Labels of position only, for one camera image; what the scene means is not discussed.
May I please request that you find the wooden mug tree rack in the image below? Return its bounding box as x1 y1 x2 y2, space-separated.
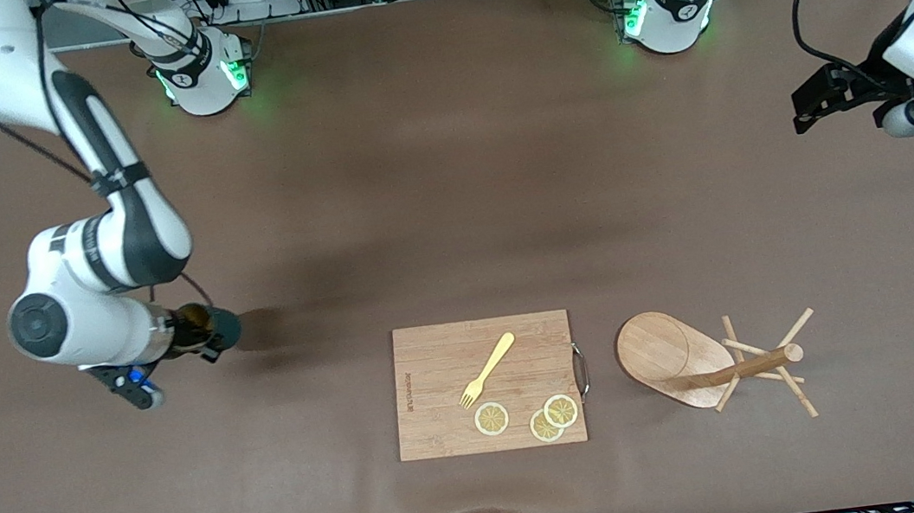
611 292 828 442

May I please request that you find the yellow plastic fork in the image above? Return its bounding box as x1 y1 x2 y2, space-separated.
452 331 524 411

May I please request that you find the lemon slice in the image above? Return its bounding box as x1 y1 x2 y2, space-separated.
541 392 582 431
527 406 566 445
473 400 512 439

